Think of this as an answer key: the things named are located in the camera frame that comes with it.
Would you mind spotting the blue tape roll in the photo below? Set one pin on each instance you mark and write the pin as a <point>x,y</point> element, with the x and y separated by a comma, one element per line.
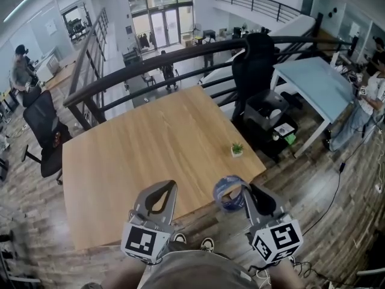
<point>233,179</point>

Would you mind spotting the white floor socket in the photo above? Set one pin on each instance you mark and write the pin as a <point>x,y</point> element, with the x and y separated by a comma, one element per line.
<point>378,188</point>

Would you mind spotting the person's grey clothing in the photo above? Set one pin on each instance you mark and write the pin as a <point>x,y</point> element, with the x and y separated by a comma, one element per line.
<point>195,272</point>

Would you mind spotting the person's left shoe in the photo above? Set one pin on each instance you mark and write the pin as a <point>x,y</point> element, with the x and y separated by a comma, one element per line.
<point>180,238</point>

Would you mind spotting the person's right forearm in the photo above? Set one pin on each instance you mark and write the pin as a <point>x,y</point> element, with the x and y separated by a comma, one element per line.
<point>285,277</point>

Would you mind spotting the black mesh office chair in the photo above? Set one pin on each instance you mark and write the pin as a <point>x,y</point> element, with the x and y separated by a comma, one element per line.
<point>42,122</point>

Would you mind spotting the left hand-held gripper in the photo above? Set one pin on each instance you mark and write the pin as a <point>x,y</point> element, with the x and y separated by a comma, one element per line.
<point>141,242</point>

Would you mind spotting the white round object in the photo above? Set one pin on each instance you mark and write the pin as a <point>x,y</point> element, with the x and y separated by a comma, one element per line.
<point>275,114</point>

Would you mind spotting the glass entrance doors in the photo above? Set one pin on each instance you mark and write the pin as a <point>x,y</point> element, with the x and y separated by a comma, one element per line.
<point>159,20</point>

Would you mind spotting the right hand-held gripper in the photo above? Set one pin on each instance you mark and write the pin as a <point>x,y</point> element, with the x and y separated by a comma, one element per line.
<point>279,239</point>

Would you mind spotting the long ceiling strip light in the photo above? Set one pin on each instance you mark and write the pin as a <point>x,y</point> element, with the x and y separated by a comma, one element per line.
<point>21,5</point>

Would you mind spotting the blue wall sign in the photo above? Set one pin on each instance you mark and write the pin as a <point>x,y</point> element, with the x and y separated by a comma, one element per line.
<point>129,30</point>

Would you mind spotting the person's shoe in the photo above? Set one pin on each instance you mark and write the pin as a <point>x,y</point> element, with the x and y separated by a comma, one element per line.
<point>207,245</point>
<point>180,238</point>

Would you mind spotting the green bag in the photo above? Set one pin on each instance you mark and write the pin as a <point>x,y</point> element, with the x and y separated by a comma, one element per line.
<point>291,139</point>

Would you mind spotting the small potted green plant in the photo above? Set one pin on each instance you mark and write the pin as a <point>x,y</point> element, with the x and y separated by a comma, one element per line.
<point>237,150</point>

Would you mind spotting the light blue table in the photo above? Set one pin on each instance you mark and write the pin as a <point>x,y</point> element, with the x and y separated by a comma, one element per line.
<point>316,83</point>

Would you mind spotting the black chair with draped jacket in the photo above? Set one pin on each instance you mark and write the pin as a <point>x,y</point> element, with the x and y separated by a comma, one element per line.
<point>255,65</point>

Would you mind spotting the person's left forearm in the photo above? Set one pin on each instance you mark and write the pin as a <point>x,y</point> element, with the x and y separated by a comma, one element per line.
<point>126,275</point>

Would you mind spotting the balcony railing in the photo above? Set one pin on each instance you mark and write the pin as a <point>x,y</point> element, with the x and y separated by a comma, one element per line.
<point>255,3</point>

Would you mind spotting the black case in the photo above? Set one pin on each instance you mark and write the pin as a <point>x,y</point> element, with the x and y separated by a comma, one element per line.
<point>270,146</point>

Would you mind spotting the white wall poster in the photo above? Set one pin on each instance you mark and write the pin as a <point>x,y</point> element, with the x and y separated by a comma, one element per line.
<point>50,28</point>

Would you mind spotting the black curved railing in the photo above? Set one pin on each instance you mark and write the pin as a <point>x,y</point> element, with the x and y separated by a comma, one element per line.
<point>150,66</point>

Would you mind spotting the wooden table with white legs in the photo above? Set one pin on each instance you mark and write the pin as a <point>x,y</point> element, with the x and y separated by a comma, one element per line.
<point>150,155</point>

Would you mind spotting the person's right shoe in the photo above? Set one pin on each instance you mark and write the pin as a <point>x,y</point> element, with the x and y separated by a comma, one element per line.
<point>207,245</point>

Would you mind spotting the grey storage box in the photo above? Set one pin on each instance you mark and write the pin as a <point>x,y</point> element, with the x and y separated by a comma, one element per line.
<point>255,116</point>

